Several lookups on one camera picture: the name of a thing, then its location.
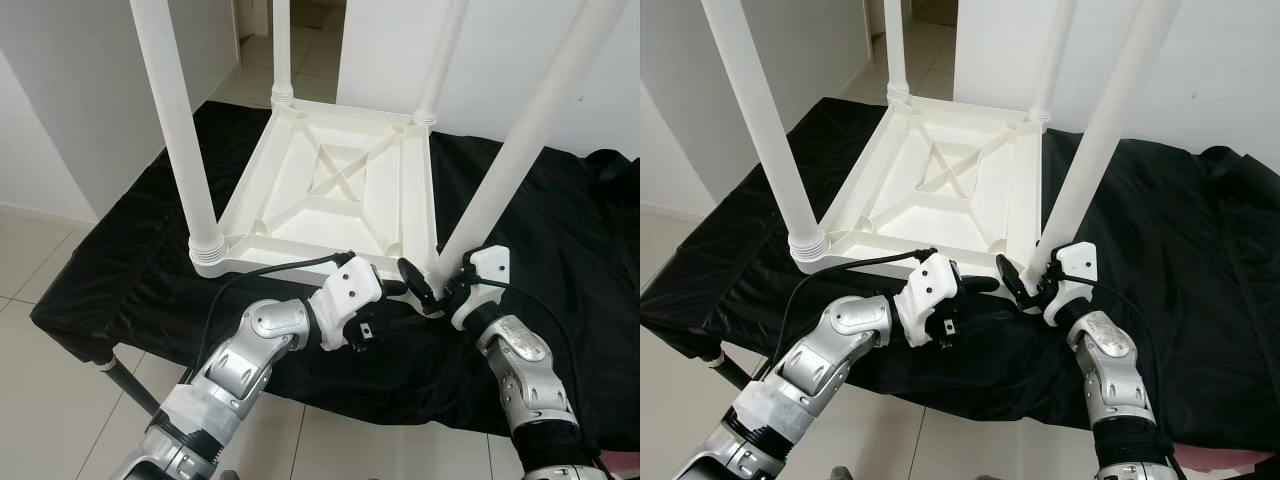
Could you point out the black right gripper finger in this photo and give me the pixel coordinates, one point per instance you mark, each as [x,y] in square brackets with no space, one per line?
[1015,282]
[420,285]

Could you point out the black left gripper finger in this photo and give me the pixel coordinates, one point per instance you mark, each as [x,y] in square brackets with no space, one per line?
[980,285]
[395,289]

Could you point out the white plastic table leg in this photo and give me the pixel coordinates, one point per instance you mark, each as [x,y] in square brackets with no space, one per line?
[175,120]
[1052,55]
[445,55]
[896,45]
[530,130]
[282,50]
[765,120]
[1110,130]

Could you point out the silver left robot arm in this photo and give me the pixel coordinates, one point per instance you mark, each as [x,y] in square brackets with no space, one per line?
[240,370]
[810,370]

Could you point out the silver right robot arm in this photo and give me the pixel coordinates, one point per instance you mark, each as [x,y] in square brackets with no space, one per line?
[525,370]
[1115,370]

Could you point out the black cloth table cover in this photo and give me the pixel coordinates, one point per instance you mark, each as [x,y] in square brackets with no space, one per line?
[1180,330]
[560,330]

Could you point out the pink cushion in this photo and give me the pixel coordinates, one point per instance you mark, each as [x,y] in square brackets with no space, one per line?
[622,463]
[1230,460]

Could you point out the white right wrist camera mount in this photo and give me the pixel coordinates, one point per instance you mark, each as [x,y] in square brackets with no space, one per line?
[1075,262]
[488,265]

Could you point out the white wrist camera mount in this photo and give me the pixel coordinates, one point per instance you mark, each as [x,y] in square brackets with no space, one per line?
[1075,262]
[352,285]
[488,265]
[930,285]

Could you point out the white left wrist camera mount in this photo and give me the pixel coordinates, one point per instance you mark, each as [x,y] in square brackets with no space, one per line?
[930,285]
[352,285]

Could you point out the white door frame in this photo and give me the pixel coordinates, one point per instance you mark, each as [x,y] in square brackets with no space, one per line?
[885,15]
[258,15]

